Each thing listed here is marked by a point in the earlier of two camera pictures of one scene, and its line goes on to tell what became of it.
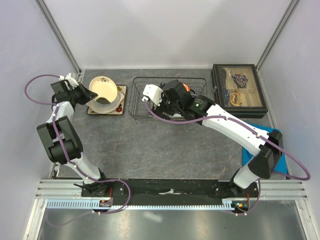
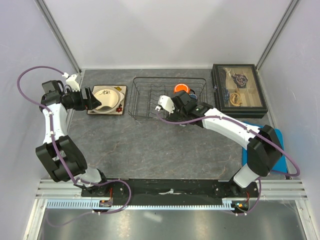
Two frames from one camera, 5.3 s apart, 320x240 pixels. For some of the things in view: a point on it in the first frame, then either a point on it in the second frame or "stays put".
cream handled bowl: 102,105 stays put
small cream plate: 105,87 → 110,98
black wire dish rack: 139,110 stays put
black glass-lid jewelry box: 237,88 stays put
